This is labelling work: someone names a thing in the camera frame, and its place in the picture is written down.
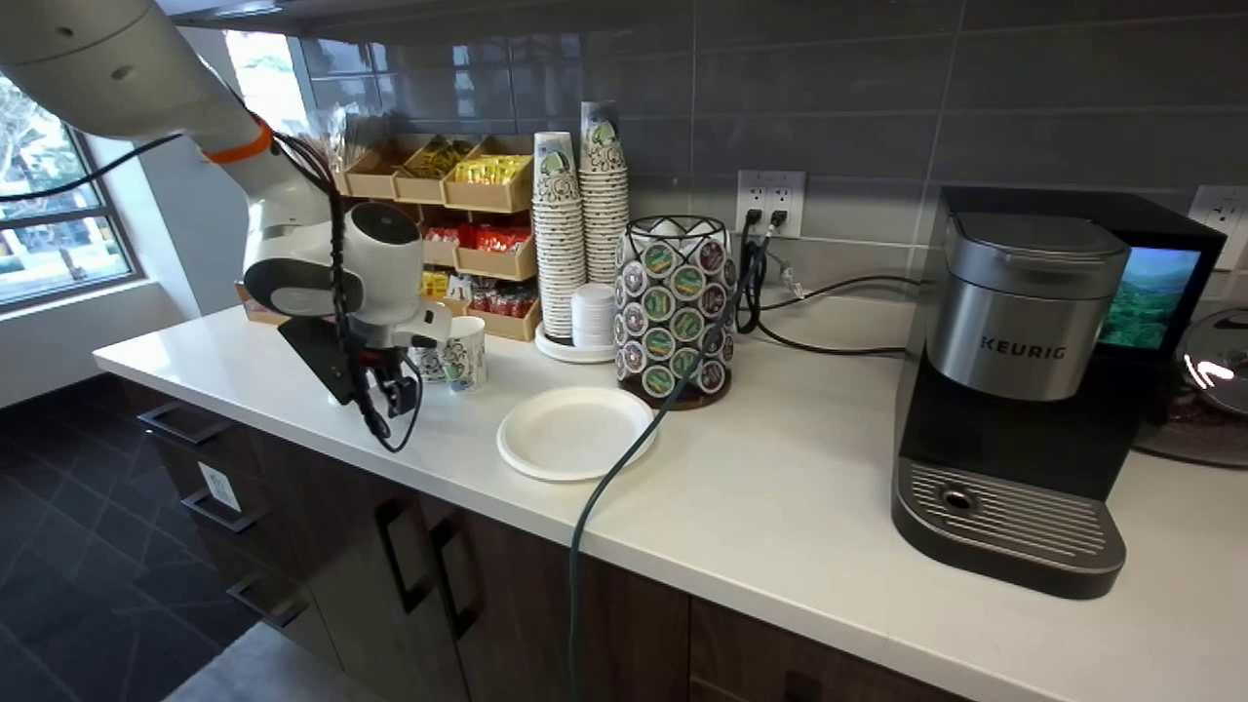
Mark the white cup lid stack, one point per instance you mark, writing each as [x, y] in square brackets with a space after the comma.
[595, 314]

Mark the dark yellow stick packet pile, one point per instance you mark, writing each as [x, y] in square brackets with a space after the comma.
[437, 158]

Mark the white round plate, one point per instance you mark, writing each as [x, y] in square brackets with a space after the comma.
[572, 433]

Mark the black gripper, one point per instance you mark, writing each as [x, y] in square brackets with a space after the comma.
[377, 364]

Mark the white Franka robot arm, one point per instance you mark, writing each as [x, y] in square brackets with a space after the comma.
[130, 71]

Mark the yellow and white packet pile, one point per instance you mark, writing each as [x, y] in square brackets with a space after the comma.
[436, 281]

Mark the Keurig coffee machine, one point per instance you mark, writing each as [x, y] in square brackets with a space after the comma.
[1029, 390]

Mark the small white saucer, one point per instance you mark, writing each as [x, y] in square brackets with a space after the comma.
[556, 353]

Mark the yellow sugar packet pile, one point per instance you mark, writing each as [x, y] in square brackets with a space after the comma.
[493, 168]

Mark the dark red packet pile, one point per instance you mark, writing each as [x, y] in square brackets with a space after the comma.
[509, 307]

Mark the short paper cup stack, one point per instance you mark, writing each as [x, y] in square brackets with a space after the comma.
[561, 237]

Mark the coffee pod carousel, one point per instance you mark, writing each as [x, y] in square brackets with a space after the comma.
[674, 314]

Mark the white wall outlet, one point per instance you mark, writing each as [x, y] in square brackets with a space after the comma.
[1221, 217]
[771, 199]

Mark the tall paper cup stack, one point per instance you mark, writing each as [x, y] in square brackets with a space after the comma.
[605, 197]

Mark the window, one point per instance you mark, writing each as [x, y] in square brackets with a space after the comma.
[51, 247]

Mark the wooden condiment organizer rack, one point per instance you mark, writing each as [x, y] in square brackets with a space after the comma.
[491, 197]

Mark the shiny metal kettle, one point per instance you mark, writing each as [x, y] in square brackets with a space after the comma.
[1215, 372]

